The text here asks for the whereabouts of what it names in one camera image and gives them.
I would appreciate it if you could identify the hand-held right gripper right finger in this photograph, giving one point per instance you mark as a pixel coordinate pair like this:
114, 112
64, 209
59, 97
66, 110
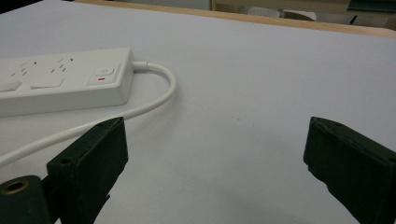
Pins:
351, 161

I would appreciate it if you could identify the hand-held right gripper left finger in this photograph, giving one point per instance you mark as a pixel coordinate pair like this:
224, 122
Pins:
87, 168

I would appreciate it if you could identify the white power strip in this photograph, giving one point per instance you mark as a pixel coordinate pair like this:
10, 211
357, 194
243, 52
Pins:
62, 82

